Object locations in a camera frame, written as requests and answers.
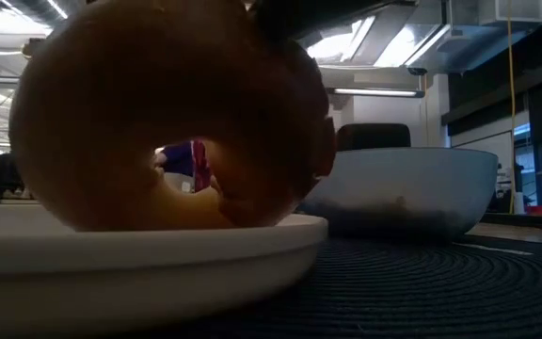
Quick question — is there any brown bagel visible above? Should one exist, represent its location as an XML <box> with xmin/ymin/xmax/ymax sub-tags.
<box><xmin>8</xmin><ymin>0</ymin><xmax>338</xmax><ymax>232</ymax></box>

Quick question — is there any long fluorescent ceiling light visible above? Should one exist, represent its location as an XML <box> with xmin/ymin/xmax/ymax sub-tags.
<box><xmin>327</xmin><ymin>87</ymin><xmax>426</xmax><ymax>99</ymax></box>

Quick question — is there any person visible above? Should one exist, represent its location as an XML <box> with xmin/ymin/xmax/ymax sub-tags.
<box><xmin>155</xmin><ymin>139</ymin><xmax>196</xmax><ymax>179</ymax></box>

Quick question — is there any blue translucent bowl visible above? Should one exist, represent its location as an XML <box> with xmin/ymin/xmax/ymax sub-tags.
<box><xmin>297</xmin><ymin>146</ymin><xmax>501</xmax><ymax>242</ymax></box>

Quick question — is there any white ceiling unit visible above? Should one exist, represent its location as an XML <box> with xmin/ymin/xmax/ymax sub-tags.
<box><xmin>477</xmin><ymin>0</ymin><xmax>542</xmax><ymax>27</ymax></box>

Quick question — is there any round dark woven placemat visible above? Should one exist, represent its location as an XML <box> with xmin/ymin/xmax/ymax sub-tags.
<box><xmin>124</xmin><ymin>234</ymin><xmax>542</xmax><ymax>339</ymax></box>

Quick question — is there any white round plate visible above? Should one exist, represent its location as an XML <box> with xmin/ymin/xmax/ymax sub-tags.
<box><xmin>0</xmin><ymin>202</ymin><xmax>329</xmax><ymax>333</ymax></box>

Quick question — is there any yellow hanging cord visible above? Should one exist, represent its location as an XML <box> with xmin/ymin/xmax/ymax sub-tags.
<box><xmin>505</xmin><ymin>0</ymin><xmax>518</xmax><ymax>216</ymax></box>

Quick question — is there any black aluminium table frame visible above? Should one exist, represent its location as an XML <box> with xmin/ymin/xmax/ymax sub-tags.
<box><xmin>480</xmin><ymin>211</ymin><xmax>542</xmax><ymax>232</ymax></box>

